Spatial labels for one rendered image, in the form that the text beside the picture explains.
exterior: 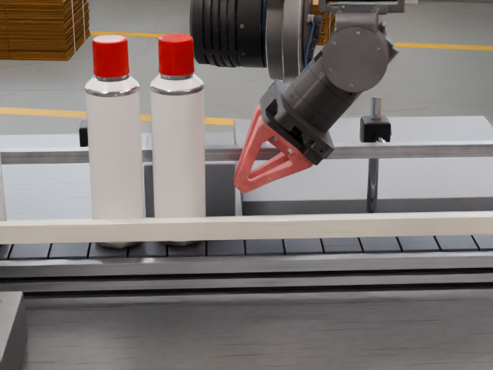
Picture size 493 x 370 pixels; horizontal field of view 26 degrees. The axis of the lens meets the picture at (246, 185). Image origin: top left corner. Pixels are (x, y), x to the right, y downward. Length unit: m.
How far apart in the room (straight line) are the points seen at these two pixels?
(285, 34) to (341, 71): 0.93
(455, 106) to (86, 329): 3.52
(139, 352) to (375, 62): 0.33
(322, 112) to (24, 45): 4.17
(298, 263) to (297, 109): 0.15
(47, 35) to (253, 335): 4.16
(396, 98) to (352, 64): 3.57
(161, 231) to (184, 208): 0.03
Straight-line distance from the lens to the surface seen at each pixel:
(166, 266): 1.03
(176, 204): 1.04
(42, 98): 4.55
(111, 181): 1.03
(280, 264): 1.04
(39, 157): 1.09
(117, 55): 1.00
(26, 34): 5.12
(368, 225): 1.04
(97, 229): 1.03
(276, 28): 1.87
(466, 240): 1.09
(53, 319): 1.05
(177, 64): 1.00
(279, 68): 1.91
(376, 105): 1.14
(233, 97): 4.48
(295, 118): 0.99
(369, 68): 0.93
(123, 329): 1.02
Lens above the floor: 1.33
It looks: 22 degrees down
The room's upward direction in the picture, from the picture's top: straight up
